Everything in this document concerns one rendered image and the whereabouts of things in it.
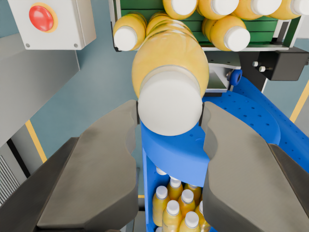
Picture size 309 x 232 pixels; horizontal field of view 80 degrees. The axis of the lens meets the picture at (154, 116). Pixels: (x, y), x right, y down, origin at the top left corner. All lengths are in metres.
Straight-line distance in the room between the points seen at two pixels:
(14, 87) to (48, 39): 0.64
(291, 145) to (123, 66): 1.19
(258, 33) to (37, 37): 0.51
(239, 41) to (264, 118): 0.16
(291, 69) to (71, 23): 0.48
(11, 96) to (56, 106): 0.93
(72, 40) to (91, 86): 1.31
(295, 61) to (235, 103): 0.17
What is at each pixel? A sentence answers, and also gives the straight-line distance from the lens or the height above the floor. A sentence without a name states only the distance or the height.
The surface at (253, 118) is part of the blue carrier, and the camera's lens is 0.43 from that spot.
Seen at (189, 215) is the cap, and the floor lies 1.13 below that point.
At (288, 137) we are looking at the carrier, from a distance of 0.94.
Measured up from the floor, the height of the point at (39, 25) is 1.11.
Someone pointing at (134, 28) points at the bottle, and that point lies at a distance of 0.39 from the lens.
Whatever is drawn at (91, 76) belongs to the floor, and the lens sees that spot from 1.63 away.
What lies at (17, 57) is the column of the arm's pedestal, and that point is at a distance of 1.05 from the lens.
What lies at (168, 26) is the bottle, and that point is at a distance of 0.20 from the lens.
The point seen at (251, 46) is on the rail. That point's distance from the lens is 0.52.
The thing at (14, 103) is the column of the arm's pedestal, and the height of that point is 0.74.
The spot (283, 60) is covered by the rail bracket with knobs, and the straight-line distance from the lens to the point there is 0.53.
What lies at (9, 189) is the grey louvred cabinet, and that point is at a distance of 2.45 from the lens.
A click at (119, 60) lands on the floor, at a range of 1.53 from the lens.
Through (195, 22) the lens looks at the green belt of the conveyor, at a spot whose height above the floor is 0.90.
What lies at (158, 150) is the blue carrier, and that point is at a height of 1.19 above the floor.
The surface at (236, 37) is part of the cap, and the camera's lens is 0.38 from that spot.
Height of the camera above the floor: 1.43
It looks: 57 degrees down
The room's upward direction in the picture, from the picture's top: 178 degrees counter-clockwise
